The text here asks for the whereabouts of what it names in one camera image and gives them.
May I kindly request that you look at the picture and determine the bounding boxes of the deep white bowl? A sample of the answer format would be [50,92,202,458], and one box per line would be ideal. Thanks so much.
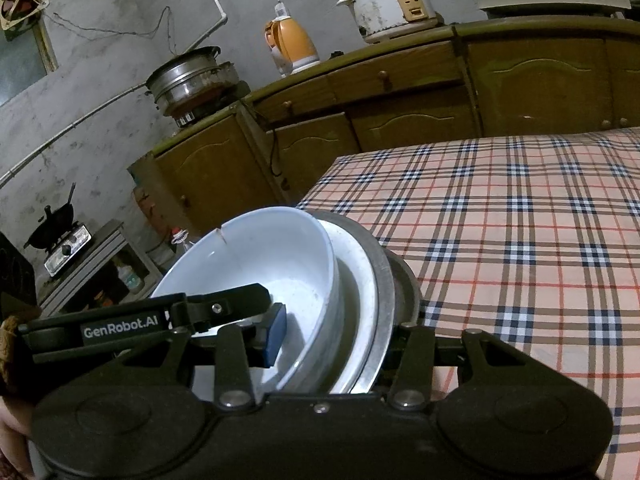
[150,206,337,393]

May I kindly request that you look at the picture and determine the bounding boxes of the wide white bowl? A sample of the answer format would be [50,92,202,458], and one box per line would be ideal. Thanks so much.
[280,217,377,396]

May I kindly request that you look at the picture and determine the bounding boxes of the wooden cabinet with drawers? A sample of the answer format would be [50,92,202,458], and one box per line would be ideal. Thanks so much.
[242,25,483,193]

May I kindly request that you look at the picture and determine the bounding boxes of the white rice cooker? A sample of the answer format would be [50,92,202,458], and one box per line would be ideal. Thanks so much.
[336,0,441,45]

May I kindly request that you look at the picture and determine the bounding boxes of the tabletop gas stove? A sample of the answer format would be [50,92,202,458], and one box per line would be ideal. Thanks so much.
[42,225,93,278]

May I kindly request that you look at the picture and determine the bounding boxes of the steel steamer pot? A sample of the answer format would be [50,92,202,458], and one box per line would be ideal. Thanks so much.
[145,46,238,111]

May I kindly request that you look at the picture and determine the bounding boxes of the window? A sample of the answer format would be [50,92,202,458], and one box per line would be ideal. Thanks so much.
[0,22,58,106]

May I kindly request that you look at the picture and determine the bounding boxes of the plaid tablecloth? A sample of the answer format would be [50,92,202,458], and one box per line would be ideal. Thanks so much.
[295,126,640,480]

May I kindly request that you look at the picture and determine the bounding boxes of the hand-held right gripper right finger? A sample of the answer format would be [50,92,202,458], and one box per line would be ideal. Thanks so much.
[389,326,540,409]

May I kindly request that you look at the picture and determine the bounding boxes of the person's left forearm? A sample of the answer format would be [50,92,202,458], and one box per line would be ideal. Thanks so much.
[0,310,36,478]

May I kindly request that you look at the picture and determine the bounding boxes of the grey stove stand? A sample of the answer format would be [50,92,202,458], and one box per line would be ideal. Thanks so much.
[37,220,166,316]

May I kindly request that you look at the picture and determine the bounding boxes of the wall exhaust fan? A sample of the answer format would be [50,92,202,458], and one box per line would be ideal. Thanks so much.
[0,0,51,31]

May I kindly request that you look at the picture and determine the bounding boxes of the black power cable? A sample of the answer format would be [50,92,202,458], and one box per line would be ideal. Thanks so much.
[265,127,286,181]

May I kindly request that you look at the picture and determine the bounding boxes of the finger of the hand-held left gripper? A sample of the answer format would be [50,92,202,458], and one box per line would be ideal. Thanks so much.
[170,283,272,334]

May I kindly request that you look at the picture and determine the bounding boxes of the wooden corner cabinet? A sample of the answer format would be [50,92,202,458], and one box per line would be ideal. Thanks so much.
[150,102,291,241]

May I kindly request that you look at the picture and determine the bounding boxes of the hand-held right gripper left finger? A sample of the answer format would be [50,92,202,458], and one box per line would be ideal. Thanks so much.
[119,304,288,409]

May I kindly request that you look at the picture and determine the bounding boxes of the steel bowl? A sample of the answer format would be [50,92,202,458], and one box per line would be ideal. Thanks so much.
[312,210,397,395]

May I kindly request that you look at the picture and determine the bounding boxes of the orange electric kettle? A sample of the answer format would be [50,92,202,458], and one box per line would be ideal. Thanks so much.
[263,15,321,77]

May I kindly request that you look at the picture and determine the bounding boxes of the large steel plate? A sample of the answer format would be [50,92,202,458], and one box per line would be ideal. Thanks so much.
[385,255,425,341]

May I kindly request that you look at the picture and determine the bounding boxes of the black wok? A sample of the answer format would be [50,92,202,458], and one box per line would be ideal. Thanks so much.
[22,182,78,251]

